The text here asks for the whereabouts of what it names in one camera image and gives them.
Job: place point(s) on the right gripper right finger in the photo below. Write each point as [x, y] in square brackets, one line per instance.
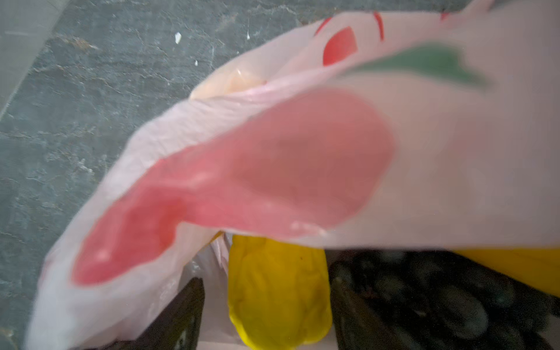
[356, 325]

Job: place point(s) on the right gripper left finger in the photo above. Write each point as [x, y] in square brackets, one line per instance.
[177, 326]

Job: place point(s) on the yellow fake lemon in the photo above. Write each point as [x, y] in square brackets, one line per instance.
[278, 293]

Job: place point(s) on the pink plastic bag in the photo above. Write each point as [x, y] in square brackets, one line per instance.
[412, 130]

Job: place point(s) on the dark fake grapes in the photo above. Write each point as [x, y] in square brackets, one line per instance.
[440, 300]

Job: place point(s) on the yellow fake banana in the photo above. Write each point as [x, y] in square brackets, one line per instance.
[537, 268]

